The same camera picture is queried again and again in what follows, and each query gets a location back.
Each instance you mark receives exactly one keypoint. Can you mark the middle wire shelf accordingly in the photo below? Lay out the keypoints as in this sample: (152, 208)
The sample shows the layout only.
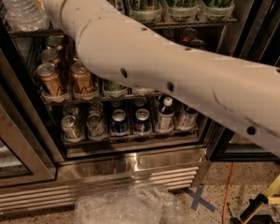
(75, 98)

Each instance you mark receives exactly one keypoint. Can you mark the right white cap bottle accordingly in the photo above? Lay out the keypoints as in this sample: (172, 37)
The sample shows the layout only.
(186, 118)

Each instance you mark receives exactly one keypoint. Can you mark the left white cap bottle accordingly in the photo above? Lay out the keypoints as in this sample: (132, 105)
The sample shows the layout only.
(165, 113)

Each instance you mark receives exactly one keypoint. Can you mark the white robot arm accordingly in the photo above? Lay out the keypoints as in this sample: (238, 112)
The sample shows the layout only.
(241, 95)

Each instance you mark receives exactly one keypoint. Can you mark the bottom left silver can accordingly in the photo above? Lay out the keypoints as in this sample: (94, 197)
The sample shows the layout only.
(70, 127)

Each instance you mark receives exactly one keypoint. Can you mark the bottom right blue can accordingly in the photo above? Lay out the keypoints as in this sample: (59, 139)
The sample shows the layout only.
(141, 121)

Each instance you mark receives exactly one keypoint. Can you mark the second row right cola can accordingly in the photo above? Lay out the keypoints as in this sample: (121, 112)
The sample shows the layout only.
(197, 44)

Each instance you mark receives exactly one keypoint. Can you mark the left clear water bottle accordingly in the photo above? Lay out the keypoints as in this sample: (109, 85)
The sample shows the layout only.
(25, 16)

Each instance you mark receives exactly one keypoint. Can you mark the glass fridge door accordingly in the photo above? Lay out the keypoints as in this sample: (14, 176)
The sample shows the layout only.
(22, 158)
(255, 36)

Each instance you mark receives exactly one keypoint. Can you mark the front green can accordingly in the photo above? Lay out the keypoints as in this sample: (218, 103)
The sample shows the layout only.
(112, 86)

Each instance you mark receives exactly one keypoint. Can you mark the silver can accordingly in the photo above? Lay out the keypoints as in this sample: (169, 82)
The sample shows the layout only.
(95, 124)
(70, 127)

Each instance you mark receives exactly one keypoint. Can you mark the second row left orange can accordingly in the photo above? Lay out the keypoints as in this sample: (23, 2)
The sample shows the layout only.
(52, 56)

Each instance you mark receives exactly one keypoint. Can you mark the top wire shelf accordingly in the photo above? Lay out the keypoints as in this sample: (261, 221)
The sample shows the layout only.
(153, 26)

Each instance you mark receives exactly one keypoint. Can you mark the back cola can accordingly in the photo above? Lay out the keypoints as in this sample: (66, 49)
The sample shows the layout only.
(185, 36)

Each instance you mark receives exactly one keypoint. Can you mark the third row orange can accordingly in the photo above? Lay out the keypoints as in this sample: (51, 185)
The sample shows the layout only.
(55, 42)

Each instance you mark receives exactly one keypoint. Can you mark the stainless steel fridge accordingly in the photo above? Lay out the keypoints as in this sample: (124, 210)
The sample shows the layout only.
(174, 160)

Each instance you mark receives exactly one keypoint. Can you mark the left glass fridge door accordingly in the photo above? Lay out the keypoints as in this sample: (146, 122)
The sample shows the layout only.
(22, 158)

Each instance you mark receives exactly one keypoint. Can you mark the yellow black stand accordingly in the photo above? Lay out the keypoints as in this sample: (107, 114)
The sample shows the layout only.
(268, 197)

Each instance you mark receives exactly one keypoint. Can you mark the wire shelf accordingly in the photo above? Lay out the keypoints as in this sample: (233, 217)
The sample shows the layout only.
(153, 26)
(75, 98)

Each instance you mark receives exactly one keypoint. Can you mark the white cap bottle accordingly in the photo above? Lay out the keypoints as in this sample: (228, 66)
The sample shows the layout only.
(186, 118)
(165, 113)

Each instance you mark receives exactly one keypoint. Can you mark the blue can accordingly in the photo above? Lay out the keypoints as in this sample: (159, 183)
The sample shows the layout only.
(141, 121)
(119, 122)

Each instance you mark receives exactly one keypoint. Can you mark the clear plastic bin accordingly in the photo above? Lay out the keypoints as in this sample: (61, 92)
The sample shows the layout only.
(135, 205)

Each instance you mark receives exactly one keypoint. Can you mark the front left orange can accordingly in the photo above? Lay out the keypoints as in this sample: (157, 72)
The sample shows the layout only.
(51, 78)

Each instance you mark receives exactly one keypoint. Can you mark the blue tape cross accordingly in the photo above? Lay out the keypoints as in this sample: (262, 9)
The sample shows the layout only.
(198, 199)

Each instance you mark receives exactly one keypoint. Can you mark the bottom left blue can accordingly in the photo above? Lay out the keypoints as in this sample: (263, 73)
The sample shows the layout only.
(119, 122)

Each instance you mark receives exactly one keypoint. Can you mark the right glass fridge door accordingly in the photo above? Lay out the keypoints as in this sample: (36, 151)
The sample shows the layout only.
(255, 36)

